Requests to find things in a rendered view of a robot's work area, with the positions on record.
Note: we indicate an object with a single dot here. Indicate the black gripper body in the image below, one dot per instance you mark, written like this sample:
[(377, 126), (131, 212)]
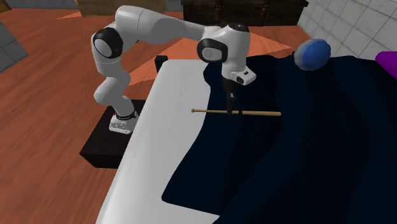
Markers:
[(230, 88)]

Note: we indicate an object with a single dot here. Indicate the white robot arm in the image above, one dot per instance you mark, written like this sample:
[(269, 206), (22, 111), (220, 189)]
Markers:
[(149, 24)]

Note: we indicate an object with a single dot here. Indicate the wooden baseball bat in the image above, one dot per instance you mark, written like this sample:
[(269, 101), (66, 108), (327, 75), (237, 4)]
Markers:
[(214, 111)]

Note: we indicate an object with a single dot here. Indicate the dark wooden dresser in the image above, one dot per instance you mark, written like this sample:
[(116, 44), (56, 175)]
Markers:
[(245, 11)]

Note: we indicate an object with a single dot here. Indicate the dark blue blanket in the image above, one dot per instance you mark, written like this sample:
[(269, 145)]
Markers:
[(294, 145)]

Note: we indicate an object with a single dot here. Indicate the blue round cushion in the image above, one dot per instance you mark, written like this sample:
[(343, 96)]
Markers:
[(314, 54)]

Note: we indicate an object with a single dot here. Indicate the black robot stand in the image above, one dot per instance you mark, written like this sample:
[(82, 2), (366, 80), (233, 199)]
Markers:
[(104, 145)]

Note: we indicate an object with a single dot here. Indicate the purple pillow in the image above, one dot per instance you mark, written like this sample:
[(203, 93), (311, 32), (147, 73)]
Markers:
[(388, 62)]

